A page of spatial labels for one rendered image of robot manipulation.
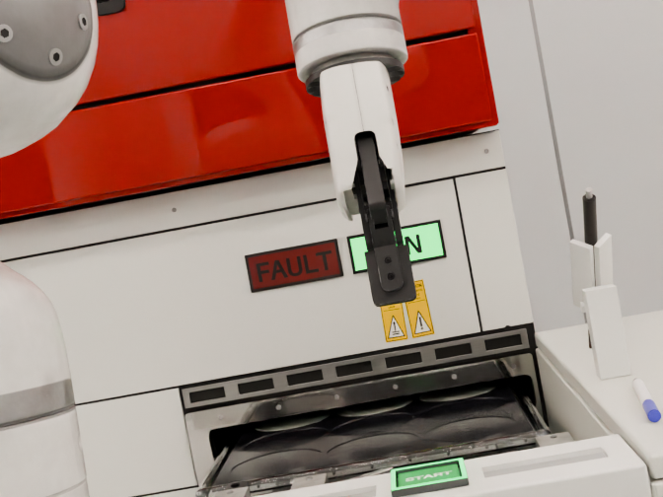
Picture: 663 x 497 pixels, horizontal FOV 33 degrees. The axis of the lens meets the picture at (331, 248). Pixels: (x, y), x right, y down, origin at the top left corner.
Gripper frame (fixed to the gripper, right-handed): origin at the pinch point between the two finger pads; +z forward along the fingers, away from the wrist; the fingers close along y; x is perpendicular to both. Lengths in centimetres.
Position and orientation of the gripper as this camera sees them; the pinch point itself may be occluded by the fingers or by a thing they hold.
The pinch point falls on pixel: (391, 276)
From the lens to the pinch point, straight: 82.4
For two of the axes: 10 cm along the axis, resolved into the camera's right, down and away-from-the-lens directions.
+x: 9.8, -1.8, -0.6
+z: 1.7, 9.7, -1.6
